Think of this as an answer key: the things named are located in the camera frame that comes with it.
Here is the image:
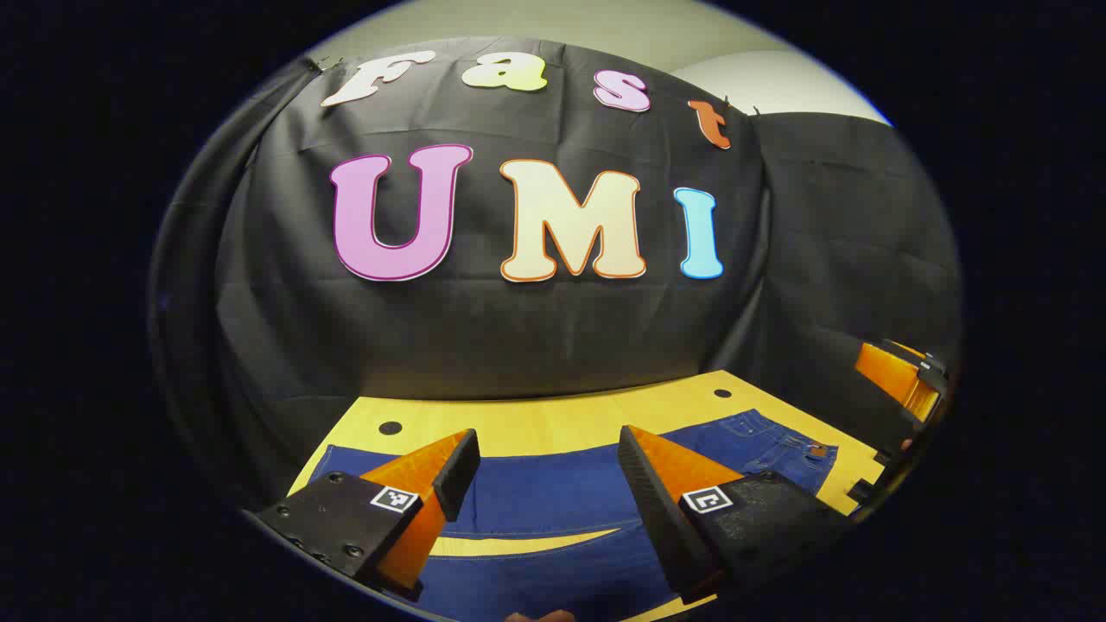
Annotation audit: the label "black backdrop cloth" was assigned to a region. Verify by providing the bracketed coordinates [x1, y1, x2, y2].
[147, 36, 964, 511]

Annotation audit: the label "blue jeans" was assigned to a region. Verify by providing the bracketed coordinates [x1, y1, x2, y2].
[307, 409, 839, 622]

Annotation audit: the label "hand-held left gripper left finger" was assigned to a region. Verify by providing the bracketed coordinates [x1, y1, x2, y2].
[245, 428, 481, 604]

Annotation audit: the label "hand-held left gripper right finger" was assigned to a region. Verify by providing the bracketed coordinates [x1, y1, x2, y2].
[617, 424, 852, 606]

